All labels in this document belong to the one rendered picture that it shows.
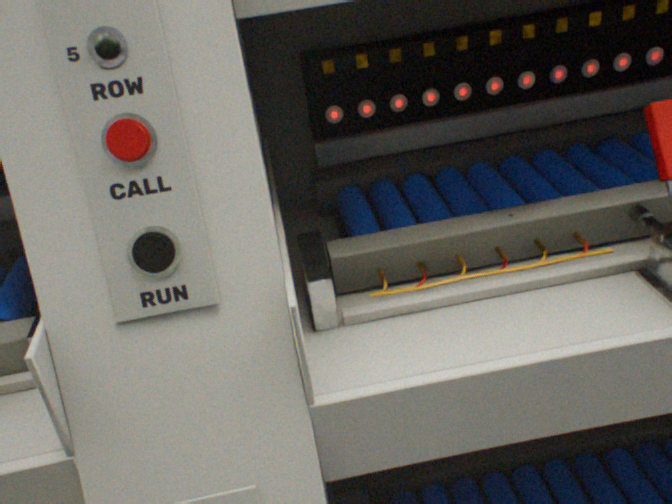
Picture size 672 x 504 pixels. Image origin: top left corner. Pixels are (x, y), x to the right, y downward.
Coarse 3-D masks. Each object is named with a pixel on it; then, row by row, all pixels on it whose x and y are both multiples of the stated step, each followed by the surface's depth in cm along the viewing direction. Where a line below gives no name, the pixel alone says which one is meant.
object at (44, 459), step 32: (32, 352) 26; (0, 416) 31; (32, 416) 31; (64, 416) 28; (0, 448) 30; (32, 448) 29; (64, 448) 28; (0, 480) 28; (32, 480) 29; (64, 480) 29
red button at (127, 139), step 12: (120, 120) 26; (132, 120) 26; (108, 132) 26; (120, 132) 26; (132, 132) 26; (144, 132) 26; (108, 144) 26; (120, 144) 26; (132, 144) 26; (144, 144) 26; (120, 156) 26; (132, 156) 27
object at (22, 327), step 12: (0, 324) 33; (12, 324) 33; (24, 324) 33; (0, 336) 32; (12, 336) 32; (24, 336) 32; (0, 348) 32; (12, 348) 32; (24, 348) 32; (0, 360) 32; (12, 360) 32; (24, 360) 33; (0, 372) 33; (12, 372) 33
